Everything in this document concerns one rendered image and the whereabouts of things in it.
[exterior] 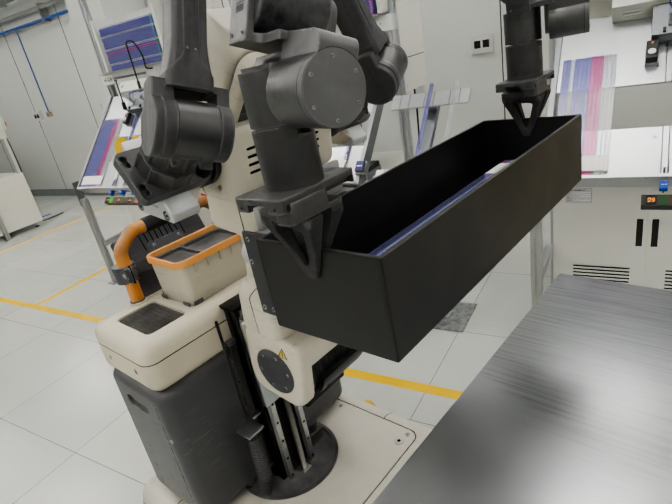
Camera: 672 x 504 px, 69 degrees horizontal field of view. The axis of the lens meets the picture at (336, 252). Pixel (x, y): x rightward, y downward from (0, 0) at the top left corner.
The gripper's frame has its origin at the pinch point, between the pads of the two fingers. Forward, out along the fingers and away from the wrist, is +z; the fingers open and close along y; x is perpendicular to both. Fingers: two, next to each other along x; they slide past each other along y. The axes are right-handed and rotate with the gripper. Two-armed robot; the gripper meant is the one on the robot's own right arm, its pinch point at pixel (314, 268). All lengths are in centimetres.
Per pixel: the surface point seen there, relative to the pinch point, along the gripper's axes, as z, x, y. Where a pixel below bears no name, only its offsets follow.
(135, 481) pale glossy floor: 107, 127, 8
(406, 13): -32, 116, 207
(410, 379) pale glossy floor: 108, 69, 101
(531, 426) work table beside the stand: 30.4, -13.4, 19.5
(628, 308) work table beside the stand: 30, -18, 54
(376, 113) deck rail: 9, 108, 159
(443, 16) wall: -30, 157, 321
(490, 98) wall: 31, 129, 327
